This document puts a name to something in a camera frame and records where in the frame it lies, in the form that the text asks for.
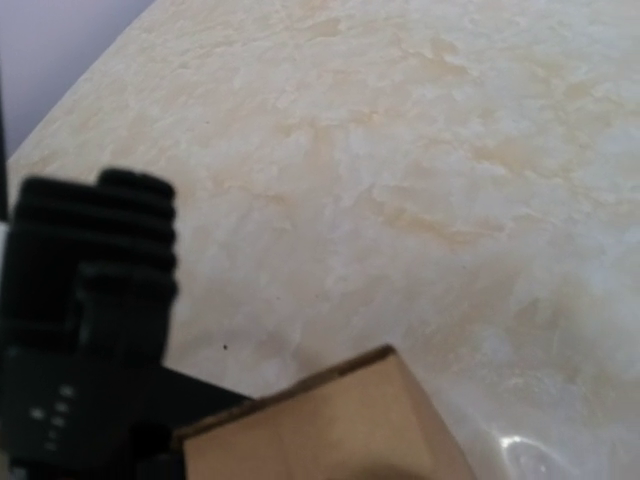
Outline brown cardboard box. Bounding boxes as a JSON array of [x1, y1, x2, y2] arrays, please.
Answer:
[[174, 345, 475, 479]]

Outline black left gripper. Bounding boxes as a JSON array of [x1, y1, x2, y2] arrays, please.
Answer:
[[1, 168, 248, 479]]

